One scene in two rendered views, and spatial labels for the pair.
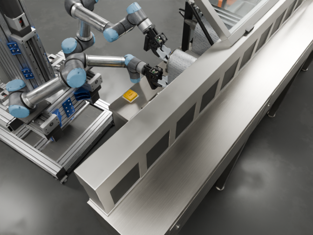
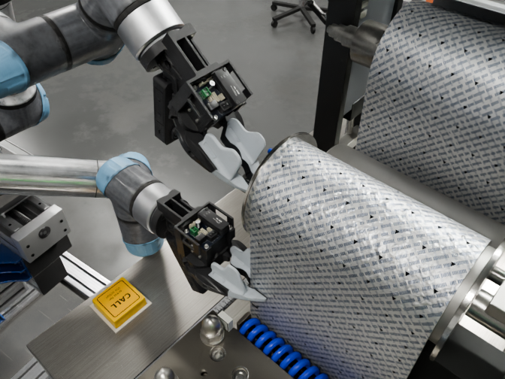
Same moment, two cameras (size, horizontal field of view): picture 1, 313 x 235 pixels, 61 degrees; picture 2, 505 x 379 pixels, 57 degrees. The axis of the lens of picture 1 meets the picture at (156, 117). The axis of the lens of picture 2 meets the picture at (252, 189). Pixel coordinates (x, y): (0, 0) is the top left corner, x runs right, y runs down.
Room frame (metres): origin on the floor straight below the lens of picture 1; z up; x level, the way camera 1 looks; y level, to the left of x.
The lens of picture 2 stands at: (0.76, -0.09, 1.66)
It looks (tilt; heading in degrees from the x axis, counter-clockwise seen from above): 44 degrees down; 2
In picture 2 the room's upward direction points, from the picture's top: straight up
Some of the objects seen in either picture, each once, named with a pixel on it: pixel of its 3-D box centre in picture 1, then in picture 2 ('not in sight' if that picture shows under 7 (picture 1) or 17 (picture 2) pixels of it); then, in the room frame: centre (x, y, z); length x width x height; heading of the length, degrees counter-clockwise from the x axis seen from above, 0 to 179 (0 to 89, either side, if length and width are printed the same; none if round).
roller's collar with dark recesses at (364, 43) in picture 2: (196, 25); (379, 47); (1.40, -0.25, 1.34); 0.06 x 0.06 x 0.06; 50
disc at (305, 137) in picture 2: (174, 59); (282, 185); (1.19, -0.11, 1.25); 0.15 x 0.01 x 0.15; 140
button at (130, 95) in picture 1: (130, 95); (119, 301); (1.22, 0.18, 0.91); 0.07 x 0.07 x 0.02; 50
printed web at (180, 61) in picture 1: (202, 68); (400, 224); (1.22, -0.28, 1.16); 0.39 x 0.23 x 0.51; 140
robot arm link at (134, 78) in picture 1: (134, 72); (140, 219); (1.34, 0.15, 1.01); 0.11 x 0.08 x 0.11; 18
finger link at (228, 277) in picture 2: (164, 82); (235, 279); (1.14, -0.05, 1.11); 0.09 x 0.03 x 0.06; 49
